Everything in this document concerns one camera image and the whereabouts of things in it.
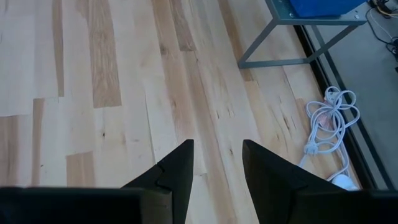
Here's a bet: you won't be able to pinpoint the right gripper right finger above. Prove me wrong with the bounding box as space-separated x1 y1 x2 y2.
242 139 343 224

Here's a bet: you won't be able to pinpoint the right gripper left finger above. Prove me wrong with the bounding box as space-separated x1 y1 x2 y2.
121 139 195 224

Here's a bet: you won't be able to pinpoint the grey perforated metal shelf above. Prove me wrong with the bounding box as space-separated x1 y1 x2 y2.
238 0 369 70

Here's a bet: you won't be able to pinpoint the white power cable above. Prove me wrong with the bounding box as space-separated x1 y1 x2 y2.
298 86 361 182

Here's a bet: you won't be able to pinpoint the black floor cables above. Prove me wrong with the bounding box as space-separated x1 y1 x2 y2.
366 0 398 74

